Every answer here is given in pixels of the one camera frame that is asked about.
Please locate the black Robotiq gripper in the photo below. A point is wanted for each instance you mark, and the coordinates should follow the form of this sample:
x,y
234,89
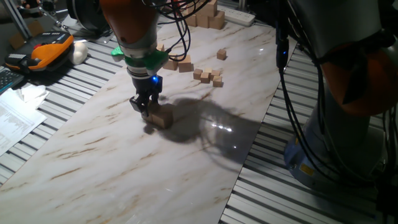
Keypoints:
x,y
146,85

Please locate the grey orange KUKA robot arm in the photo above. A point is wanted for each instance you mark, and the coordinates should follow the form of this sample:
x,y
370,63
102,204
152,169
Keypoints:
x,y
130,21

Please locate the small wooden cube block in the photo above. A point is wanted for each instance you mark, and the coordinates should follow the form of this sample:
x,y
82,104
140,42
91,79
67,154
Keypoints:
x,y
207,70
221,54
215,73
205,77
217,81
197,74

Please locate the marble pattern board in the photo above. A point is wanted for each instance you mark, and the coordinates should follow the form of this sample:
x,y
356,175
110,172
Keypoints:
x,y
109,161

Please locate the black round spool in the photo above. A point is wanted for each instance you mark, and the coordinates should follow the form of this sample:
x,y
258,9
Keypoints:
x,y
87,14

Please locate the crumpled white tissue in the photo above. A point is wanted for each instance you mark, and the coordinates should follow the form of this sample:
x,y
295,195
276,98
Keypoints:
x,y
34,93

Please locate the orange black teach pendant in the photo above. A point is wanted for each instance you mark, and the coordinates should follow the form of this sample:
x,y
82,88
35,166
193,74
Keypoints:
x,y
40,51

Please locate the white power strip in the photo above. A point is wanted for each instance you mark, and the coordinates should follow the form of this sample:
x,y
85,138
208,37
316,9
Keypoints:
x,y
236,15

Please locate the printed white paper sheet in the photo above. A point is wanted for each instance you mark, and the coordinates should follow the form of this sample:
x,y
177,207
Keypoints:
x,y
17,121

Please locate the brown cardboard piece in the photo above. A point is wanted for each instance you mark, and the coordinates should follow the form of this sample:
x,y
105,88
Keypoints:
x,y
26,35

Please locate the black computer keyboard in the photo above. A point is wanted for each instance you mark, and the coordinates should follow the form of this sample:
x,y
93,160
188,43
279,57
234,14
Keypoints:
x,y
9,79

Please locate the aluminium profile beam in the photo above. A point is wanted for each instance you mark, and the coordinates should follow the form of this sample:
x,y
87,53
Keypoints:
x,y
17,17

